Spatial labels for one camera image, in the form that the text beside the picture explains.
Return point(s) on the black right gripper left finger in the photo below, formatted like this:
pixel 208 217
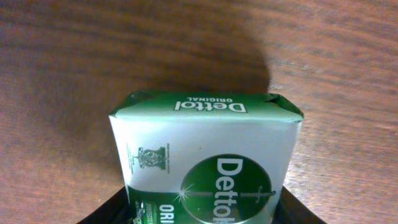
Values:
pixel 113 211

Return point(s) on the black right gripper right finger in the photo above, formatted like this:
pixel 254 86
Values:
pixel 291 210

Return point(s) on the green soap bar pack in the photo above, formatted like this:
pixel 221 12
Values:
pixel 202 157

